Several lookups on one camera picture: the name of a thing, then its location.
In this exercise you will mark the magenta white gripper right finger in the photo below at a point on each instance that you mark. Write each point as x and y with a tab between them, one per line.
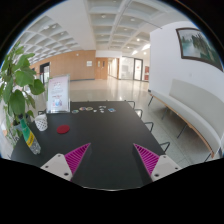
156	166

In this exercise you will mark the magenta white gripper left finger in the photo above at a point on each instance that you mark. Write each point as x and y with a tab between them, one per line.
65	165

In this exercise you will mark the green plastic water bottle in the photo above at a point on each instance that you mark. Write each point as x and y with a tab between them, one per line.
30	138

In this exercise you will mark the black chair near right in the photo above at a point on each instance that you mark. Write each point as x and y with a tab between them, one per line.
165	146

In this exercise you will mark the black chair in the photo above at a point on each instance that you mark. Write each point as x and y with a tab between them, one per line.
150	125
139	112
165	146

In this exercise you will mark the red round coaster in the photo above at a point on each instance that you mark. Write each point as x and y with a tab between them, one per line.
62	129

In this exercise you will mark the black chair middle right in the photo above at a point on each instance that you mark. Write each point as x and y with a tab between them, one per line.
150	125

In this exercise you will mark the white lattice cup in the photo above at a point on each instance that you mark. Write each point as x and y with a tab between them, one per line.
41	122

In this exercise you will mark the black chair far right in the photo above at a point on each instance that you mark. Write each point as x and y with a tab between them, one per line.
139	112

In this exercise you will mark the pink round badge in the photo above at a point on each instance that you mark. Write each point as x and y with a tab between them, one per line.
82	108

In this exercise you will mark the yellow green round badge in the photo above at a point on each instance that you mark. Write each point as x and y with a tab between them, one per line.
89	108

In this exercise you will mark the acrylic sign stand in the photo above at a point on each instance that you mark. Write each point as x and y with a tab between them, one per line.
58	98

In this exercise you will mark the long white bench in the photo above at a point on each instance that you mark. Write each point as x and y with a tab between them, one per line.
201	110

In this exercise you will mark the blue square sticker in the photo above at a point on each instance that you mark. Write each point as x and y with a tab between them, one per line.
111	110

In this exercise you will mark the green potted plant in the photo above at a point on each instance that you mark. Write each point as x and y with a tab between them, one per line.
19	86

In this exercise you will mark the framed landscape painting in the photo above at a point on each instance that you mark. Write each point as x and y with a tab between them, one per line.
195	46

